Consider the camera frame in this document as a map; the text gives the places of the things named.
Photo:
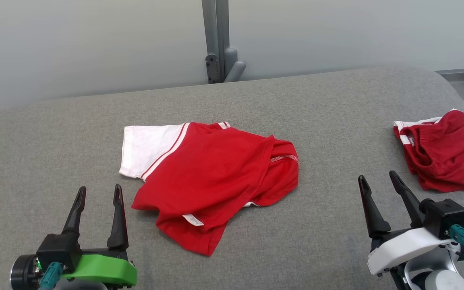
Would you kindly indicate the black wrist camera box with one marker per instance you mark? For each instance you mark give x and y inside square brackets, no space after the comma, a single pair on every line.
[445,215]
[56,247]

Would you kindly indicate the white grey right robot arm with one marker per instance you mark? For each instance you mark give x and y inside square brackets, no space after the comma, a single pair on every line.
[441,280]

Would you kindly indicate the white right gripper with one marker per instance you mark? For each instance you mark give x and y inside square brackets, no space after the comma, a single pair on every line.
[405,247]

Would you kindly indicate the red T-shirt white sleeves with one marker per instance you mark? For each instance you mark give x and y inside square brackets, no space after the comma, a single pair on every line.
[212,173]

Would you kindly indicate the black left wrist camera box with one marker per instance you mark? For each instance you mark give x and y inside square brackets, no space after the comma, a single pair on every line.
[56,247]

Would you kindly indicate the grey metal partition post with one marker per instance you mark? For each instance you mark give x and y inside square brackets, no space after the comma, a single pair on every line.
[216,40]

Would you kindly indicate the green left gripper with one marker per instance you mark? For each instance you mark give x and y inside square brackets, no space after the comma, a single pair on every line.
[103,270]

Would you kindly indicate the red shorts white waistband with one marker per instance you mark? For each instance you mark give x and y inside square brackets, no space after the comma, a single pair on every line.
[449,161]

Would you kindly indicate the teal left camera connector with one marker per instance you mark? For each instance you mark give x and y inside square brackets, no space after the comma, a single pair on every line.
[50,276]

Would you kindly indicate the grey fabric sofa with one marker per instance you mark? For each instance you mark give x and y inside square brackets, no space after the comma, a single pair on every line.
[54,153]

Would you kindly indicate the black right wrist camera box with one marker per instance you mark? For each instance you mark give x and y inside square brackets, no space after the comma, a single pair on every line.
[445,215]

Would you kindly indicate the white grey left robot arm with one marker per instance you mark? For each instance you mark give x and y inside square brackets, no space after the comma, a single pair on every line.
[22,272]

